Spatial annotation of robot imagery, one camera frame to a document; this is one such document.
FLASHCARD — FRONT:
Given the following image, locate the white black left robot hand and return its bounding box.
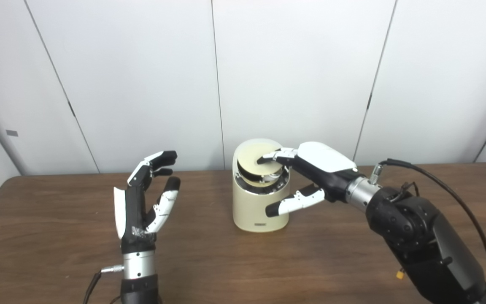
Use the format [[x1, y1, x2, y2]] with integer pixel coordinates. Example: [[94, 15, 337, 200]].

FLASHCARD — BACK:
[[113, 150, 181, 255]]

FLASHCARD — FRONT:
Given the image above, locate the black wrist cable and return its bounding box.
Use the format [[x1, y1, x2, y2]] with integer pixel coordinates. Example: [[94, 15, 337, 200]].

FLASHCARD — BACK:
[[83, 265, 124, 304], [370, 158, 486, 292]]

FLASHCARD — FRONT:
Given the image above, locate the cream-colored bin body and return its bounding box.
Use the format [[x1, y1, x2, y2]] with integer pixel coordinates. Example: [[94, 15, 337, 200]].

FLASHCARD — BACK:
[[232, 138, 291, 233]]

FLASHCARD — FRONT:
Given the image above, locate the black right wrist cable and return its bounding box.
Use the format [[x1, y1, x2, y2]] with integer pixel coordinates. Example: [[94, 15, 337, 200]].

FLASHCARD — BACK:
[[370, 158, 486, 292]]

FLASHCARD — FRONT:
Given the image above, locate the cream round bin lid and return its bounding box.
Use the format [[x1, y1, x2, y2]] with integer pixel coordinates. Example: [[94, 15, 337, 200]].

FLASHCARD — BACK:
[[238, 144, 284, 188]]

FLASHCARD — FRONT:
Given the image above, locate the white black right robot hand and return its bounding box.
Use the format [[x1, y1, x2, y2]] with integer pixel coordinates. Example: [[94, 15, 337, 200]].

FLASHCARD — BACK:
[[256, 141, 366, 218]]

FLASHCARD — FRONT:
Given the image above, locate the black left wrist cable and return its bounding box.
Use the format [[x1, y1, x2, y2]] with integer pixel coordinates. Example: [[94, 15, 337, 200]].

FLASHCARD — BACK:
[[83, 265, 124, 304]]

